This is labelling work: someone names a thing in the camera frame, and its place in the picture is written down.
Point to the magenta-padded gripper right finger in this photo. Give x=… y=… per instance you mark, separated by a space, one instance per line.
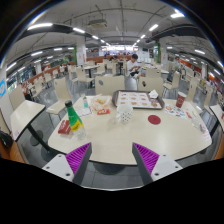
x=163 y=165

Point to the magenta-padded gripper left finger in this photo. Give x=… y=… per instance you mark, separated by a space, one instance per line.
x=60 y=165

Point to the green drink bottle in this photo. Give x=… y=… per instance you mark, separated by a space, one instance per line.
x=75 y=121

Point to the flat round red coaster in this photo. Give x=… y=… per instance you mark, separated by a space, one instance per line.
x=154 y=119

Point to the white paper leaflet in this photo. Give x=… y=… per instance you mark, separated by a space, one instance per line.
x=205 y=130

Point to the colourful sticker sheet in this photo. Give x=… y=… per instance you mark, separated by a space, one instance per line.
x=175 y=111

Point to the white card with red print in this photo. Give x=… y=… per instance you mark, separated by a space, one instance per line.
x=83 y=112

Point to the beige side table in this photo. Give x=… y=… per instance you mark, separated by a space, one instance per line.
x=25 y=116
x=217 y=113

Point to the black bag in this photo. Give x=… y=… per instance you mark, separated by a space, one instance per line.
x=6 y=139

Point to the white polka-dot mug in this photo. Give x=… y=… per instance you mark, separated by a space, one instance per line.
x=126 y=114

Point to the red paper cup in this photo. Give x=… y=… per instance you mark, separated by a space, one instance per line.
x=181 y=100

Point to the small clear bottle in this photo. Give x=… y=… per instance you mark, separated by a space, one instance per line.
x=85 y=101

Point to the brown tray with paper liner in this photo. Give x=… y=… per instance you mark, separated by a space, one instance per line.
x=135 y=99

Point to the crumpled white napkin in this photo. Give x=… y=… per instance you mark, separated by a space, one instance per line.
x=153 y=94

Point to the clear plastic food bag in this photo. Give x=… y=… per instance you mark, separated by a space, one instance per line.
x=100 y=102

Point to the beige chair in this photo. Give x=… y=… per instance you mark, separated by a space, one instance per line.
x=150 y=85
x=61 y=90
x=109 y=85

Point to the beige chairs group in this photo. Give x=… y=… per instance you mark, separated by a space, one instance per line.
x=81 y=74

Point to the person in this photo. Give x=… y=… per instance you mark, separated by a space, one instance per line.
x=133 y=66

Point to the ceiling strip lights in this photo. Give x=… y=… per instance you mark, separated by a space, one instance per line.
x=40 y=25

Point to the ceiling air conditioner unit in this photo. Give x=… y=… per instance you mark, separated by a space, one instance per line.
x=98 y=23

